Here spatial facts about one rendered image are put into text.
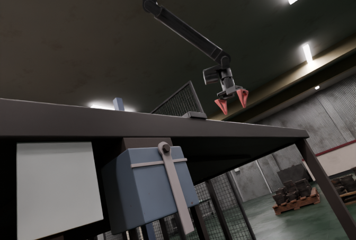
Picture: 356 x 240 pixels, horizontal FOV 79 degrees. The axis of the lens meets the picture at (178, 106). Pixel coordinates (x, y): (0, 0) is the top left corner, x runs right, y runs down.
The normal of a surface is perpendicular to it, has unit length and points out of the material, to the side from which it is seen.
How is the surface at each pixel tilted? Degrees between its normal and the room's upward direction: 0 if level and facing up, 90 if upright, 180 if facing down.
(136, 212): 90
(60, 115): 90
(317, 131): 90
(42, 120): 90
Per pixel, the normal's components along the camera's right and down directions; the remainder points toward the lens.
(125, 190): -0.67, -0.11
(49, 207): 0.67, -0.50
